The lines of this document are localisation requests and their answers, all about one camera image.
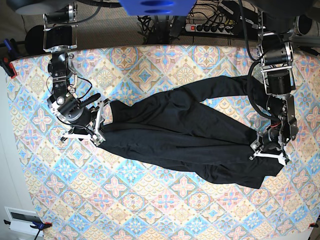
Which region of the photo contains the black round speaker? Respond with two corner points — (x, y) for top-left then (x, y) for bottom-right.
(24, 25), (46, 56)

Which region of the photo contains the patterned tablecloth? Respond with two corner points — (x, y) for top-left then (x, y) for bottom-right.
(6, 45), (320, 240)

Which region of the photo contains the orange clamp lower right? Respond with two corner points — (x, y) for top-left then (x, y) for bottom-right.
(309, 222), (319, 228)

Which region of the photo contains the robot arm image right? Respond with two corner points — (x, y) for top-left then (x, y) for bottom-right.
(251, 10), (299, 155)

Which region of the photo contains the white power strip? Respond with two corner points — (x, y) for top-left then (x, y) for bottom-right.
(184, 23), (233, 35)

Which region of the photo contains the white wall vent box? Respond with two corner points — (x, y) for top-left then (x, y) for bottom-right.
(4, 206), (42, 236)

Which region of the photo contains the blue clamp lower left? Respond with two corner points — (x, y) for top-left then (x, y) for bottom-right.
(3, 219), (53, 240)

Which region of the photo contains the white round device upper right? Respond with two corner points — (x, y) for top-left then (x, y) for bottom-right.
(296, 15), (313, 35)

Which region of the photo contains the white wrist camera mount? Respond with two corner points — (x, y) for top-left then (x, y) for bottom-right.
(60, 94), (110, 146)
(249, 148), (291, 166)

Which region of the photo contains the red black clamp upper left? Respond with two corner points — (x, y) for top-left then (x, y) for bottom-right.
(0, 38), (18, 79)

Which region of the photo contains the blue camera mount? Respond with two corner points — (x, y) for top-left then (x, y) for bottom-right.
(118, 0), (197, 17)

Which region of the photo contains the black t-shirt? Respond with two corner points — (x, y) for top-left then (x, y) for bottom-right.
(99, 75), (283, 189)

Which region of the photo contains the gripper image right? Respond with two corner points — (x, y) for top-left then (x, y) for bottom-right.
(250, 126), (288, 153)

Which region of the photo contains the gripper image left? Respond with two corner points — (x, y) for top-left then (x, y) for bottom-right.
(56, 93), (103, 133)

